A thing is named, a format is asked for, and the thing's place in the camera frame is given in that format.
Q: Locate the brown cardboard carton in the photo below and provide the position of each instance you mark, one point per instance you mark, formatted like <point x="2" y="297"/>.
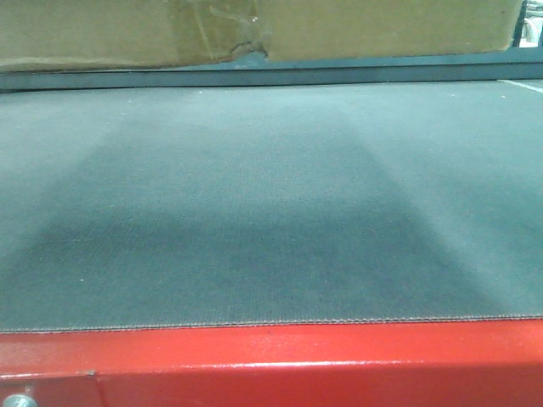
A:
<point x="109" y="35"/>

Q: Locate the grey conveyor belt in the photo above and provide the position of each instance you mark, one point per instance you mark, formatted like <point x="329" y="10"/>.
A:
<point x="159" y="207"/>

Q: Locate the red conveyor frame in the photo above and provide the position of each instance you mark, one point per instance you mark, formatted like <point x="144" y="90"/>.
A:
<point x="481" y="363"/>

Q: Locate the grey conveyor far rail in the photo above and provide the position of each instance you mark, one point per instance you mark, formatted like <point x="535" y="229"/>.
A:
<point x="516" y="63"/>

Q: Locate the silver bolt on frame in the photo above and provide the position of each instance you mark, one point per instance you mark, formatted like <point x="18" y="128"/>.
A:
<point x="19" y="400"/>

